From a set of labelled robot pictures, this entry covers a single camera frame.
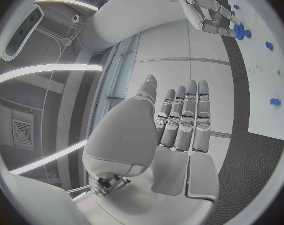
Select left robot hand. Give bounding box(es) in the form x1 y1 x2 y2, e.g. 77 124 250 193
73 73 221 225

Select white task board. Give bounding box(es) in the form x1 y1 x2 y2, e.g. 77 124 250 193
225 0 284 142

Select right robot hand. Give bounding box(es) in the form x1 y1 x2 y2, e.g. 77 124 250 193
177 0 243 39

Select blue gear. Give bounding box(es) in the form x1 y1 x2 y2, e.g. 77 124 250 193
232 23 253 41

